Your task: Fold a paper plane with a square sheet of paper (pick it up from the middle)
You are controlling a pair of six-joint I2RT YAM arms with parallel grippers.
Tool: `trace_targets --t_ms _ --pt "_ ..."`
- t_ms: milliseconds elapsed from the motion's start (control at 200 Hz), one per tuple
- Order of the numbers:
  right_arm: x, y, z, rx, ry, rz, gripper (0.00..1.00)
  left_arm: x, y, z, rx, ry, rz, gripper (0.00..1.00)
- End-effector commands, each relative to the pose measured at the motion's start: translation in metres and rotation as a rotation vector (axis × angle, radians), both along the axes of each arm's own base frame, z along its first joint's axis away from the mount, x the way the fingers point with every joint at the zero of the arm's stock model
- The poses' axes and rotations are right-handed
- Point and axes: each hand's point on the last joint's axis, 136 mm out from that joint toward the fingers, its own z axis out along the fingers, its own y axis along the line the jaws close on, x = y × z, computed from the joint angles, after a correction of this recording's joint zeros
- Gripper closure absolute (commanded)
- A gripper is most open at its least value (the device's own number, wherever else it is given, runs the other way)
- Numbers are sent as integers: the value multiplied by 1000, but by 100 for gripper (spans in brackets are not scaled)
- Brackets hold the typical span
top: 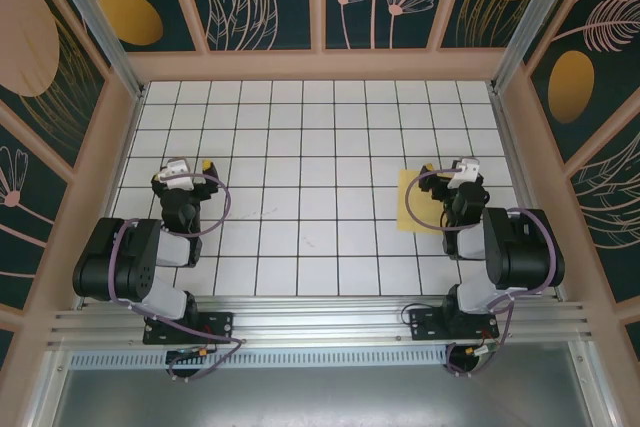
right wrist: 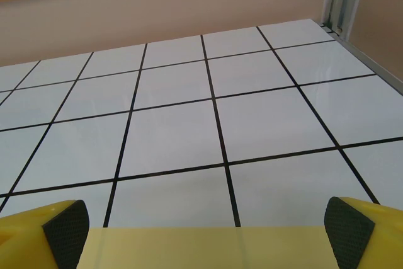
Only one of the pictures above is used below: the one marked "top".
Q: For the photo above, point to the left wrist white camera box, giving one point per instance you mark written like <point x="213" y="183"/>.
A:
<point x="174" y="172"/>

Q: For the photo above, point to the long aluminium base rail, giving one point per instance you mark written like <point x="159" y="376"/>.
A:
<point x="320" y="319"/>

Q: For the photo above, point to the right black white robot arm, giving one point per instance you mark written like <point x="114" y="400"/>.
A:
<point x="525" y="252"/>

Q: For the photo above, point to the grey metal sheet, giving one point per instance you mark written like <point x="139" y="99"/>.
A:
<point x="320" y="397"/>

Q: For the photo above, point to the yellow cloth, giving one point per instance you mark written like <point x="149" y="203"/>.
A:
<point x="406" y="207"/>

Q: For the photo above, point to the small black circuit board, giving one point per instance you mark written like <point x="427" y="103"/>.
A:
<point x="180" y="354"/>

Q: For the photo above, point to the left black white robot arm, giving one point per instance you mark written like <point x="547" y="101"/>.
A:
<point x="125" y="257"/>

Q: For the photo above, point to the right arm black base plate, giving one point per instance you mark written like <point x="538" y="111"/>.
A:
<point x="425" y="327"/>

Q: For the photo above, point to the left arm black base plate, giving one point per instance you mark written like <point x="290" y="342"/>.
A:
<point x="220" y="327"/>

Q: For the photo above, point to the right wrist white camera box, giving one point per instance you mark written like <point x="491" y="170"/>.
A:
<point x="465" y="172"/>

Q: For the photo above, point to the aluminium corner post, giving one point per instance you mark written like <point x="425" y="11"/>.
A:
<point x="95" y="22"/>
<point x="530" y="17"/>

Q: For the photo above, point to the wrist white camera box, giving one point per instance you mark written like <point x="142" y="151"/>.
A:
<point x="174" y="172"/>
<point x="465" y="172"/>

